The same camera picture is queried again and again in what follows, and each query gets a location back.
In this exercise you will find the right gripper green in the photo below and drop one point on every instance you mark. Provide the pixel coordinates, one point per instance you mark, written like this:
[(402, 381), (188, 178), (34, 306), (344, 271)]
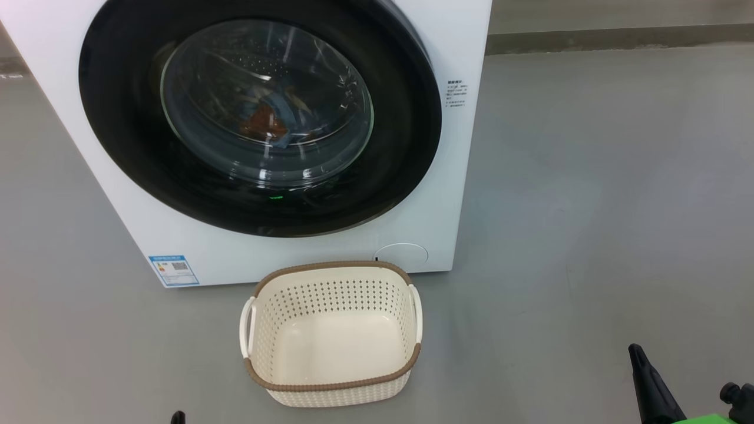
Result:
[(710, 420)]

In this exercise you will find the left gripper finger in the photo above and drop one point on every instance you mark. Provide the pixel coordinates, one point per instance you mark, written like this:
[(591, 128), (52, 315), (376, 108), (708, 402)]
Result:
[(178, 418)]

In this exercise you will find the black round washing machine door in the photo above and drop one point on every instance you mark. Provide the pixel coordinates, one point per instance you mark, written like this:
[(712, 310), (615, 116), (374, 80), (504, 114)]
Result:
[(118, 118)]

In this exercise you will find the blue cartoon print pajama pants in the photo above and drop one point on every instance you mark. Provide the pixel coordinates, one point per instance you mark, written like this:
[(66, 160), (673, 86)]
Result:
[(293, 101)]

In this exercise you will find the cream perforated laundry basket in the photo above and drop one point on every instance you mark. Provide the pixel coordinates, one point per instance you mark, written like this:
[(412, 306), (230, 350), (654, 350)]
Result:
[(330, 353)]

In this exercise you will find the white front-load washing machine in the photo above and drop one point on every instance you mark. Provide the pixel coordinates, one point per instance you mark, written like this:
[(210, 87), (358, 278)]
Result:
[(453, 176)]

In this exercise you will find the steel washing machine drum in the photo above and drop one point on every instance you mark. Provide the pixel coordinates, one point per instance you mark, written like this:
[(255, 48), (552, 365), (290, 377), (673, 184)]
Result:
[(247, 53)]

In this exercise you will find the blue energy label sticker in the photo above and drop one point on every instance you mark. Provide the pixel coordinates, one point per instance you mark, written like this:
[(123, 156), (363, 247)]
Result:
[(174, 271)]

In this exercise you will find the round white drain filter cover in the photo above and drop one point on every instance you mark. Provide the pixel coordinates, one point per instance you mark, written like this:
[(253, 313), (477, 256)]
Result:
[(403, 256)]

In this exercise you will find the small printed warning sticker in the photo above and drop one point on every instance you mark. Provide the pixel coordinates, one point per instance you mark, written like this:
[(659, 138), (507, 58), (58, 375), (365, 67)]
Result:
[(457, 94)]

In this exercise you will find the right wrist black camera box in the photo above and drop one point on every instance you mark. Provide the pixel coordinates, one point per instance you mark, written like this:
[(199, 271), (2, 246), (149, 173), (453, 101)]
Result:
[(739, 400)]

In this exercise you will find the dark grey wall baseboard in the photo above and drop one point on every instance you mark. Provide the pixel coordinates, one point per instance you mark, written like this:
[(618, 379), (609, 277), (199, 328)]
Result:
[(618, 38)]

